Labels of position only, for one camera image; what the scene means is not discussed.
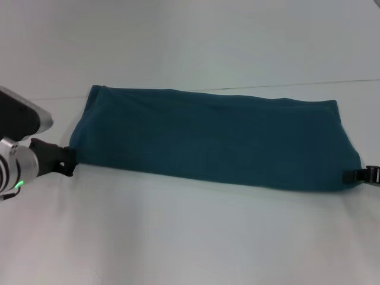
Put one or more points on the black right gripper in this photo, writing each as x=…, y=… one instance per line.
x=371, y=175

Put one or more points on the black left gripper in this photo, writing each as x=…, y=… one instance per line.
x=47, y=157

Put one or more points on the teal blue shirt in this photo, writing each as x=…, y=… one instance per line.
x=213, y=142

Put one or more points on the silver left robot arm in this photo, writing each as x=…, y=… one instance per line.
x=17, y=169

